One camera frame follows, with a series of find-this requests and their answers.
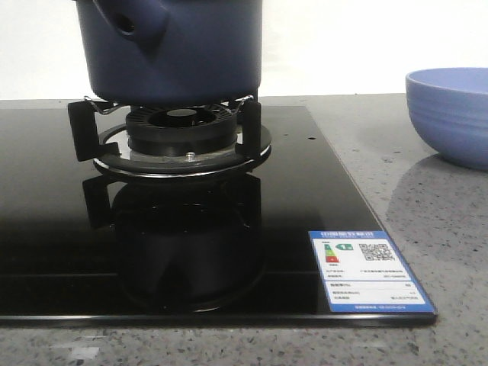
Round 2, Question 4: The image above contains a dark blue ceramic pot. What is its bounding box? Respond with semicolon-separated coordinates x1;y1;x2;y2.
75;1;263;106

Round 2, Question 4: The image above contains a black gas burner head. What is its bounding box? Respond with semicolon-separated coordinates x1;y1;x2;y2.
126;105;237;156

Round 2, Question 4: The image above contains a light blue ribbed bowl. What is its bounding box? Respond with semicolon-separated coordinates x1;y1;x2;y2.
405;67;487;170

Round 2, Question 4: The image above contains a blue white energy label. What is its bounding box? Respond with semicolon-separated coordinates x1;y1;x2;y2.
309;231;435;313

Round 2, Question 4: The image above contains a black glass gas cooktop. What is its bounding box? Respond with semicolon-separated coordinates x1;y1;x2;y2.
1;106;437;328

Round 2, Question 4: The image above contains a black metal pot support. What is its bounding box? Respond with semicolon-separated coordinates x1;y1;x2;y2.
68;95;271;181

